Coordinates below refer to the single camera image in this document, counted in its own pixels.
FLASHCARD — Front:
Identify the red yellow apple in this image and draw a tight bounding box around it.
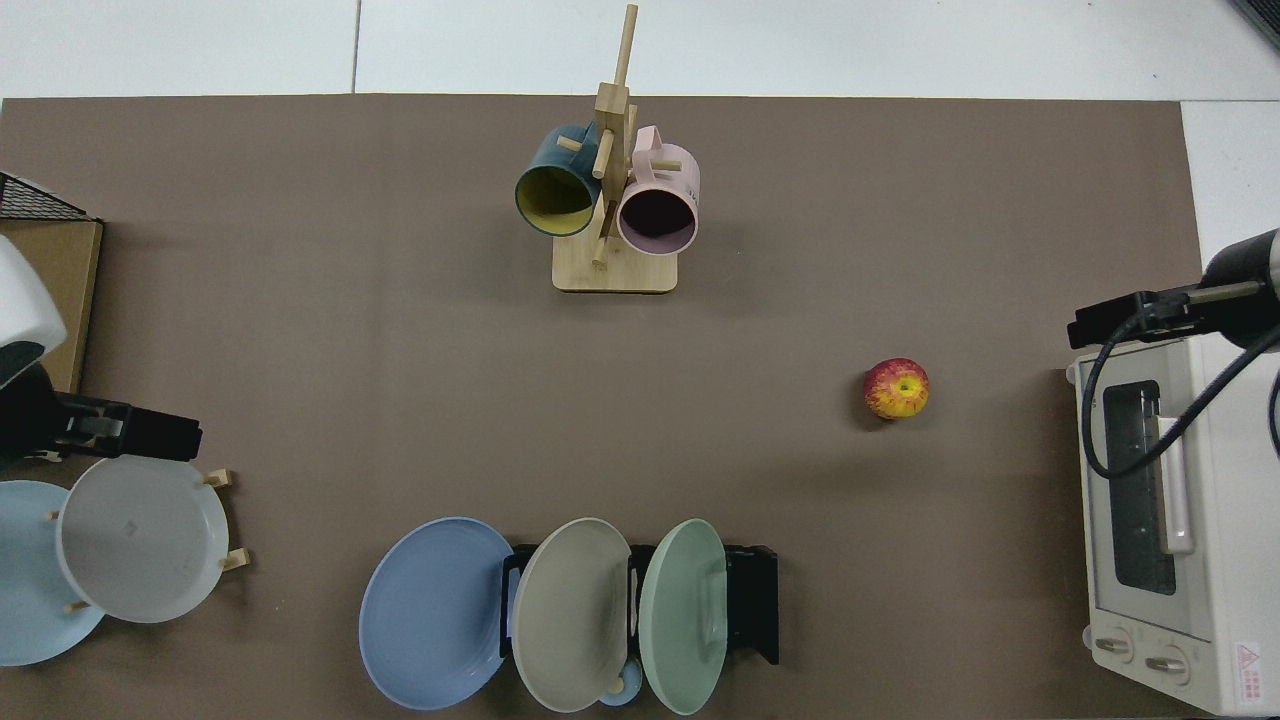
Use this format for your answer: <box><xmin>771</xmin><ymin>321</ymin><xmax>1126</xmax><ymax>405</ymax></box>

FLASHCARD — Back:
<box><xmin>863</xmin><ymin>358</ymin><xmax>930</xmax><ymax>421</ymax></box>

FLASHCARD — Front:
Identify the periwinkle blue plate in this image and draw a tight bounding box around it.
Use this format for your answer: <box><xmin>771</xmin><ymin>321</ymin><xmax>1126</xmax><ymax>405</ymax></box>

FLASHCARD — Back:
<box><xmin>358</xmin><ymin>516</ymin><xmax>516</xmax><ymax>712</ymax></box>

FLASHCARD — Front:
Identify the grey plate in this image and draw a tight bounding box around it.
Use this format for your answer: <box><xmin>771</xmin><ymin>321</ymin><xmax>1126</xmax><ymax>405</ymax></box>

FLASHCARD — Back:
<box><xmin>55</xmin><ymin>455</ymin><xmax>231</xmax><ymax>624</ymax></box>

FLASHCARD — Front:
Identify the wooden plate rack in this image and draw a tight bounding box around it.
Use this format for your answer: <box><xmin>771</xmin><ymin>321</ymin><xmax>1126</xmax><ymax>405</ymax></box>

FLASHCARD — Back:
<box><xmin>45</xmin><ymin>468</ymin><xmax>251</xmax><ymax>613</ymax></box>

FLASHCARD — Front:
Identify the light blue plate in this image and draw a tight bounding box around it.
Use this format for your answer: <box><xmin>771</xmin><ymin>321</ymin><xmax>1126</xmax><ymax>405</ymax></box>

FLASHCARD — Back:
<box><xmin>0</xmin><ymin>480</ymin><xmax>106</xmax><ymax>668</ymax></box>

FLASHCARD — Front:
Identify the beige plate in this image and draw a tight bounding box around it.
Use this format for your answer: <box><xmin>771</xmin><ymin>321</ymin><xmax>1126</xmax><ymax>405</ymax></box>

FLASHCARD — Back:
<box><xmin>510</xmin><ymin>517</ymin><xmax>633</xmax><ymax>713</ymax></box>

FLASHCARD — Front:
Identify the black dish rack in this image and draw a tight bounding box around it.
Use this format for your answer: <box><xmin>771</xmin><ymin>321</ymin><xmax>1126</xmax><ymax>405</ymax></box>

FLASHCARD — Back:
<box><xmin>500</xmin><ymin>543</ymin><xmax>780</xmax><ymax>666</ymax></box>

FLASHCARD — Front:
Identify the pale green plate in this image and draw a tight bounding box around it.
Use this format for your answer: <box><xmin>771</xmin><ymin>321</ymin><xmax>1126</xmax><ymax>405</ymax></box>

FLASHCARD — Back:
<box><xmin>638</xmin><ymin>518</ymin><xmax>729</xmax><ymax>716</ymax></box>

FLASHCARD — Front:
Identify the brown table cloth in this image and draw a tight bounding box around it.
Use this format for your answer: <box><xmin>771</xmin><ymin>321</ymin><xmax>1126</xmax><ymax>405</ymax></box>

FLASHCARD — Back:
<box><xmin>0</xmin><ymin>95</ymin><xmax>1204</xmax><ymax>720</ymax></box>

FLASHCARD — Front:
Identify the pale toaster oven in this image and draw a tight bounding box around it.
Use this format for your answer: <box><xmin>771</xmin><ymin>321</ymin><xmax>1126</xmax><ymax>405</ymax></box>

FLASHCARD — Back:
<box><xmin>1065</xmin><ymin>333</ymin><xmax>1280</xmax><ymax>717</ymax></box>

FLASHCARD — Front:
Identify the dark grey flat object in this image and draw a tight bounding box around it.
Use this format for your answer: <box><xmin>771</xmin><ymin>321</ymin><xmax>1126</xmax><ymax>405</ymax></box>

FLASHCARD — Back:
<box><xmin>1230</xmin><ymin>0</ymin><xmax>1280</xmax><ymax>51</ymax></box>

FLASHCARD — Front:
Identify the dark teal mug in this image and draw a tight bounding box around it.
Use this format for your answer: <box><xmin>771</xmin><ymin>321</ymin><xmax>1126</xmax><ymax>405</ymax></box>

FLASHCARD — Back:
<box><xmin>515</xmin><ymin>123</ymin><xmax>604</xmax><ymax>238</ymax></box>

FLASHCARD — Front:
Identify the pink mug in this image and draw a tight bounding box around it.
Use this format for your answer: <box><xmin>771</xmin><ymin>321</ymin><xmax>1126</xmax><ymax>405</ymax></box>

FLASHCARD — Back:
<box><xmin>616</xmin><ymin>125</ymin><xmax>701</xmax><ymax>257</ymax></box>

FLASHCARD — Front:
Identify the wooden cup stand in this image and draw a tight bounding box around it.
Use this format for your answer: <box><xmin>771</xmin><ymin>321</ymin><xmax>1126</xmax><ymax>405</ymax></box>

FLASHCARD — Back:
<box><xmin>552</xmin><ymin>3</ymin><xmax>679</xmax><ymax>295</ymax></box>

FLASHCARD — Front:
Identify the small blue round thing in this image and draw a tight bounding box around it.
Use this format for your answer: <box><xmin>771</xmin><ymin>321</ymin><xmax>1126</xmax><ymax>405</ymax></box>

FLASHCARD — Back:
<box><xmin>598</xmin><ymin>658</ymin><xmax>644</xmax><ymax>707</ymax></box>

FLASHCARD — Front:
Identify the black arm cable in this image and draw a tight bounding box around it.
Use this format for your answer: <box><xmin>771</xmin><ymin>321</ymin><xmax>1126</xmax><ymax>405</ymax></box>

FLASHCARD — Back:
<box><xmin>1080</xmin><ymin>318</ymin><xmax>1280</xmax><ymax>481</ymax></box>

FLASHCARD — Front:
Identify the wire basket with wooden floor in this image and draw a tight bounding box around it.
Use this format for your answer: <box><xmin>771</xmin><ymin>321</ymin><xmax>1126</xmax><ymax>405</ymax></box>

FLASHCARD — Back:
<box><xmin>0</xmin><ymin>172</ymin><xmax>104</xmax><ymax>396</ymax></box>

